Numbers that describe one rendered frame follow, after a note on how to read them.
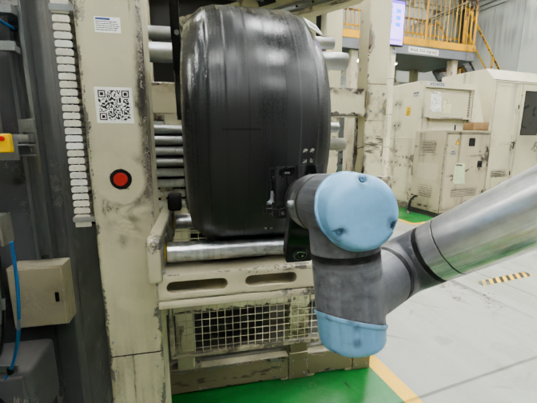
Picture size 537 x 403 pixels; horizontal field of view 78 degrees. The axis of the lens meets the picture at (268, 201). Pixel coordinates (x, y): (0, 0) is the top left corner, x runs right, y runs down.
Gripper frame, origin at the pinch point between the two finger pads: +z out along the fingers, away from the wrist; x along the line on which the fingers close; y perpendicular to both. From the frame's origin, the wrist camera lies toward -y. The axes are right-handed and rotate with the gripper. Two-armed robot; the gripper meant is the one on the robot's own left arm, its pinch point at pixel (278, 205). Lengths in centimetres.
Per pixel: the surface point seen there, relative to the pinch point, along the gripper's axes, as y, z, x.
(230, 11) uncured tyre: 38.4, 4.8, 7.7
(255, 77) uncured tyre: 23.3, -3.8, 4.6
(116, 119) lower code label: 18.8, 14.8, 32.2
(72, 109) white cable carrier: 21.1, 15.7, 41.0
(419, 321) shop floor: -88, 119, -119
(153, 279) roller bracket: -15.0, 7.5, 25.0
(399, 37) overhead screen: 184, 337, -247
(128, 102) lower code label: 22.4, 14.4, 29.5
